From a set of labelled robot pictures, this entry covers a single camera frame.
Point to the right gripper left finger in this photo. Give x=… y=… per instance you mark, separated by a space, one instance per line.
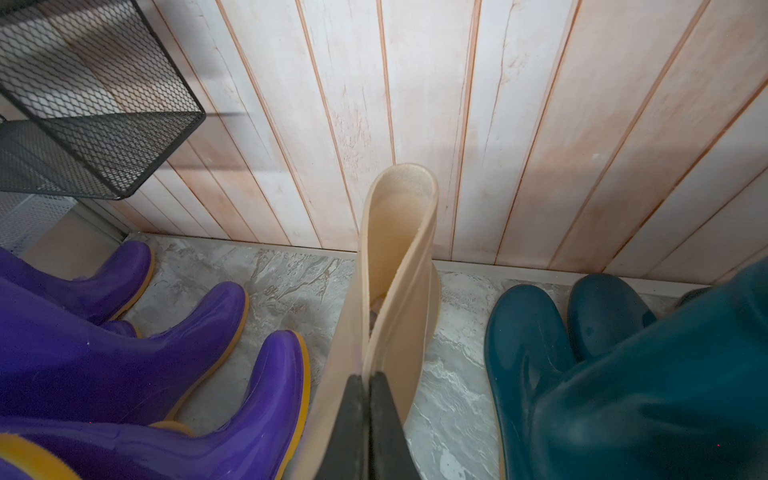
x=344 y=456

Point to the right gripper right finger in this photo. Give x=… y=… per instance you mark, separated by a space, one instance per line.
x=389 y=455

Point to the beige boot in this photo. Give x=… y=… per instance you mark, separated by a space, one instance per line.
x=391 y=307

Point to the large teal boot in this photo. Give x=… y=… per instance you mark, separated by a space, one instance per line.
x=684 y=398

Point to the purple boot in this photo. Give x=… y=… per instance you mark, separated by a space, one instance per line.
x=55 y=365
x=257 y=442
x=103 y=297

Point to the purple boot far left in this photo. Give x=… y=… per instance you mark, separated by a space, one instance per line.
x=103 y=297

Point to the black mesh basket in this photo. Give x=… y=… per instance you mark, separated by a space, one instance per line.
x=92 y=104

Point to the white wire shelf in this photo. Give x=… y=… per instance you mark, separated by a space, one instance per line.
x=26 y=218

